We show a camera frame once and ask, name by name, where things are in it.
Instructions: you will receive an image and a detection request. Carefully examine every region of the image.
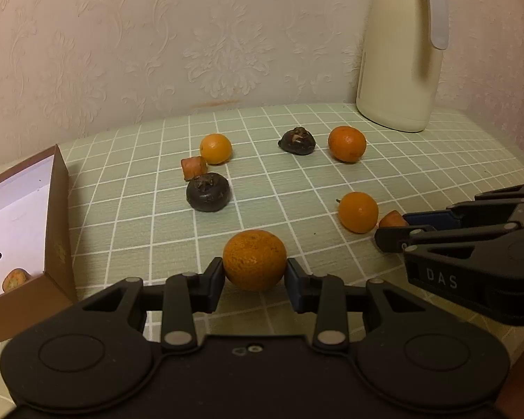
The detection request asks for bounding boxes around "brown cardboard box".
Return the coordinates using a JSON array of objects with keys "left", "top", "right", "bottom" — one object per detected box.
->
[{"left": 0, "top": 144, "right": 78, "bottom": 350}]

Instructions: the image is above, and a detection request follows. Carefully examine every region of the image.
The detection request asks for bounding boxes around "smooth orange tangerine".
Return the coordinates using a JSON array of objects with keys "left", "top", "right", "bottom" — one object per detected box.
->
[
  {"left": 328, "top": 126, "right": 367, "bottom": 163},
  {"left": 336, "top": 191, "right": 380, "bottom": 234}
]

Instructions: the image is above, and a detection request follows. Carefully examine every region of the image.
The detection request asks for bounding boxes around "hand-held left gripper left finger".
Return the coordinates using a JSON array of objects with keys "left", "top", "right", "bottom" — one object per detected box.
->
[{"left": 81, "top": 257, "right": 226, "bottom": 352}]

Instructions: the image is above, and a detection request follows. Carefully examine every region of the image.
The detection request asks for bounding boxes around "cream thermos jug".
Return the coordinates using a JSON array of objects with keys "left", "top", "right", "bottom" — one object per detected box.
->
[{"left": 355, "top": 0, "right": 450, "bottom": 133}]

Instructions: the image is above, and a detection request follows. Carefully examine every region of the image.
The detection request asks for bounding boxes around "large rough orange mandarin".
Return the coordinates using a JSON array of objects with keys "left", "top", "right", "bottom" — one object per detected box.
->
[{"left": 222, "top": 229, "right": 288, "bottom": 292}]

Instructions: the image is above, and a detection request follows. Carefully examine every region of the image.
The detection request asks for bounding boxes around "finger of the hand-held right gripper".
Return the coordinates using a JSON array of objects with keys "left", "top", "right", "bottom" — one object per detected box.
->
[
  {"left": 402, "top": 182, "right": 524, "bottom": 230},
  {"left": 374, "top": 222, "right": 522, "bottom": 255}
]

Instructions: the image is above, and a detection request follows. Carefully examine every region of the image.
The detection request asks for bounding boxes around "small yellow-orange kumquat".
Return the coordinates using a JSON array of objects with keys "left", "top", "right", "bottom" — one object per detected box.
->
[{"left": 199, "top": 133, "right": 233, "bottom": 166}]

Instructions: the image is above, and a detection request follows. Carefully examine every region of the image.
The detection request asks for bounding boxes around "green checked tablecloth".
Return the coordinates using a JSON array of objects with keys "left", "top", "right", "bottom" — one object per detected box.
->
[{"left": 0, "top": 102, "right": 524, "bottom": 419}]

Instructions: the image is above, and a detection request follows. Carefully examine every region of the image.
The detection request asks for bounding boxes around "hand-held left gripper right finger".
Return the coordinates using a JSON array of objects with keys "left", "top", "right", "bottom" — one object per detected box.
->
[{"left": 287, "top": 257, "right": 425, "bottom": 352}]

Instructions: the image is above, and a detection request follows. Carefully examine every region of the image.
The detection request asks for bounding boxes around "dark brown water chestnut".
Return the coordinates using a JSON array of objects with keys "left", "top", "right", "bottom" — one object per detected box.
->
[
  {"left": 185, "top": 173, "right": 232, "bottom": 212},
  {"left": 277, "top": 126, "right": 317, "bottom": 156}
]

